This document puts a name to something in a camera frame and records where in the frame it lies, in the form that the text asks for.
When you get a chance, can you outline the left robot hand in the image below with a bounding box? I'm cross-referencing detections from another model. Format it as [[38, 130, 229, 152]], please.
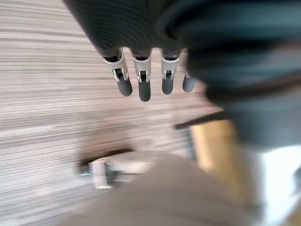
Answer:
[[62, 0, 301, 210]]

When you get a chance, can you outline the silver robot leg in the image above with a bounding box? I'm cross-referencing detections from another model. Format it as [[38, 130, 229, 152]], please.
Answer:
[[53, 150, 259, 226]]

